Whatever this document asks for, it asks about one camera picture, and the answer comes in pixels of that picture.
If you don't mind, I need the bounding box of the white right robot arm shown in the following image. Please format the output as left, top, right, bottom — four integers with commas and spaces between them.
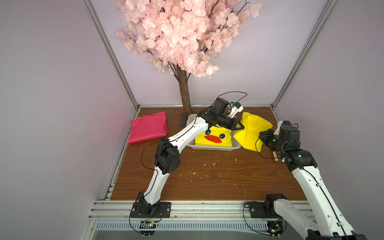
258, 121, 366, 240

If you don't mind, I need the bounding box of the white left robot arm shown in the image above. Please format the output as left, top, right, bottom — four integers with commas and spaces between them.
138, 97, 245, 212

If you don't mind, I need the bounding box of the yellow duck face raincoat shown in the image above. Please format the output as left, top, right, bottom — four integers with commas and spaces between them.
195, 125, 233, 147

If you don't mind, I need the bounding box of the controller board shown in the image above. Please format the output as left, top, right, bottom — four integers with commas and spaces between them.
267, 220, 284, 238
139, 221, 158, 237

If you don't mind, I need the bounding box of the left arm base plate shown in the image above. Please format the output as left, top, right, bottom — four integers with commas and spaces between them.
130, 202, 172, 219

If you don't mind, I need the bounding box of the left controller board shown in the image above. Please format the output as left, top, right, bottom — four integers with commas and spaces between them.
139, 221, 158, 237

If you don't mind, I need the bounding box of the pink cherry blossom tree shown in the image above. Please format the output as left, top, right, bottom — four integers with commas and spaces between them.
114, 0, 263, 115

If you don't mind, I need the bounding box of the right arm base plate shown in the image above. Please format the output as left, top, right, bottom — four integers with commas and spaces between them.
244, 202, 281, 219

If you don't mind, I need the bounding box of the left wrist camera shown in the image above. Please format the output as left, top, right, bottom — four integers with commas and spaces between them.
228, 102, 244, 118

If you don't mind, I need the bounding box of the right controller board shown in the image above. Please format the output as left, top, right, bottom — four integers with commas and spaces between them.
267, 220, 284, 238

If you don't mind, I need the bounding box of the plain yellow raincoat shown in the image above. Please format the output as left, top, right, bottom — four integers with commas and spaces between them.
234, 112, 273, 152

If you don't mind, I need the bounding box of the aluminium front rail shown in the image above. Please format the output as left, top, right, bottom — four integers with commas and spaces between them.
88, 200, 278, 221

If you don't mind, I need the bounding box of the pink raincoat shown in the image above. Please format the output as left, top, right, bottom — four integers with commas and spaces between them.
128, 112, 168, 144

